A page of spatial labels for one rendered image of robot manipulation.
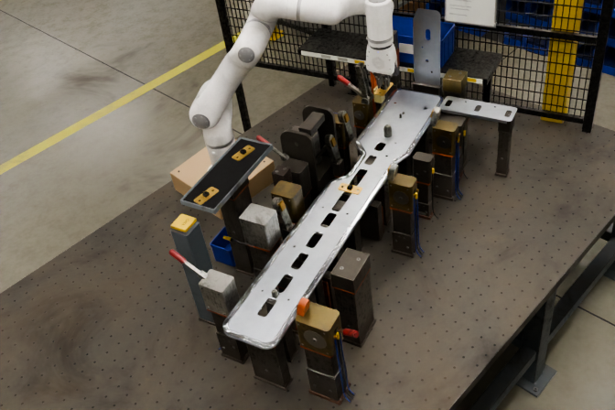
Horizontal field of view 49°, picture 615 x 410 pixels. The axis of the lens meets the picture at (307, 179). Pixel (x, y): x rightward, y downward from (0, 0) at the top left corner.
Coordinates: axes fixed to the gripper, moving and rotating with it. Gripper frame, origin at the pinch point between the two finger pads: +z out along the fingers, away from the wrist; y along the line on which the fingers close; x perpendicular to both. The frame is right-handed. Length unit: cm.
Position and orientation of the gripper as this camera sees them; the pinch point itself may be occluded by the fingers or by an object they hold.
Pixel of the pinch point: (383, 81)
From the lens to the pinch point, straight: 242.2
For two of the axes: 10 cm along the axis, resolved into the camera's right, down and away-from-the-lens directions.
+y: 8.6, 2.4, -4.5
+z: 1.3, 7.6, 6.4
